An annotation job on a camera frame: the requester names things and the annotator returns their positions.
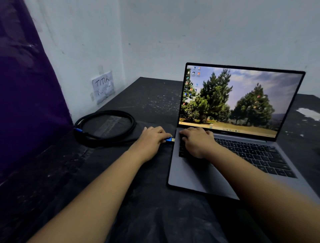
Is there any person's left forearm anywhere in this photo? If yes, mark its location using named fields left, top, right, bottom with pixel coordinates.
left=26, top=149, right=145, bottom=243

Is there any person's right hand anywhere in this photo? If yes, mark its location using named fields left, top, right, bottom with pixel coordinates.
left=179, top=127, right=220, bottom=160

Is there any black cable with blue plugs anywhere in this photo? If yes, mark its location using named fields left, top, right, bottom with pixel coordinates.
left=73, top=109, right=175, bottom=149

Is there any grey laptop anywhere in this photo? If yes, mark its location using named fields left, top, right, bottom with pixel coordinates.
left=167, top=62, right=320, bottom=205

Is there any person's left hand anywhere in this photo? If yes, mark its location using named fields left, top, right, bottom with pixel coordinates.
left=127, top=126, right=173, bottom=165

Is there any black plastic table cover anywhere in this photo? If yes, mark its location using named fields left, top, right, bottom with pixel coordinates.
left=0, top=77, right=320, bottom=243

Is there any purple cloth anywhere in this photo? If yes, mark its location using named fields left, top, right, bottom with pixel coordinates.
left=0, top=0, right=74, bottom=183

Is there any handwritten paper note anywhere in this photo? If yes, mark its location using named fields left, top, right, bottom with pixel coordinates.
left=92, top=71, right=115, bottom=104

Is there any person's right forearm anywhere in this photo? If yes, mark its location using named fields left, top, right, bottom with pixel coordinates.
left=207, top=146, right=320, bottom=243

